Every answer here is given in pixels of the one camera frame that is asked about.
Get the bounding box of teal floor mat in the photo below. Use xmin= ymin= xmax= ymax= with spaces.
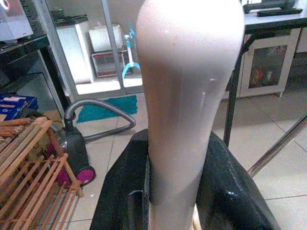
xmin=76 ymin=95 xmax=138 ymax=124

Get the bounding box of silver upright pole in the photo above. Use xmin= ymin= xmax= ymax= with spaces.
xmin=100 ymin=0 xmax=127 ymax=94

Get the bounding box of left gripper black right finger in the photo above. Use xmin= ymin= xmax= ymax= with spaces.
xmin=196 ymin=130 xmax=282 ymax=230

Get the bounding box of white cabinet with glass door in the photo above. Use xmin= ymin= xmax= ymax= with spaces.
xmin=236 ymin=30 xmax=303 ymax=98

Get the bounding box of black table leg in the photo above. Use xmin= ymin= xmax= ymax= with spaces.
xmin=222 ymin=32 xmax=255 ymax=147

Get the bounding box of black shelf unit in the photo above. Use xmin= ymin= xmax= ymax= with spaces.
xmin=0 ymin=34 xmax=70 ymax=118

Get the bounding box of black phone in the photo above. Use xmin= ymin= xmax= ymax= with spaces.
xmin=256 ymin=8 xmax=304 ymax=17

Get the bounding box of beige broom with blue bristles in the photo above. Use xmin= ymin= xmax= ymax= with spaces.
xmin=135 ymin=0 xmax=246 ymax=230

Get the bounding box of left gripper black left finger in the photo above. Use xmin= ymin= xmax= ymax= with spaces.
xmin=90 ymin=128 xmax=152 ymax=230

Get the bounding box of wooden slatted rack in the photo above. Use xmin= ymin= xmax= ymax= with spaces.
xmin=0 ymin=116 xmax=85 ymax=230

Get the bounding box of red and silver toaster oven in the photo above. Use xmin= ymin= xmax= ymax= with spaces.
xmin=91 ymin=50 xmax=131 ymax=78

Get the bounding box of white desktop device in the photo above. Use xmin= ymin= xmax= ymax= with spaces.
xmin=0 ymin=0 xmax=34 ymax=44

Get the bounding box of blue and white mop tool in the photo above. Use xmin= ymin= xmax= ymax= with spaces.
xmin=121 ymin=21 xmax=142 ymax=87

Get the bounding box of black vacuum cleaner grey hose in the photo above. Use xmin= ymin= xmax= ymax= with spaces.
xmin=47 ymin=99 xmax=137 ymax=187

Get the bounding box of blue cardboard box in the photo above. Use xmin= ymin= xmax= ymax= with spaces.
xmin=0 ymin=95 xmax=39 ymax=122

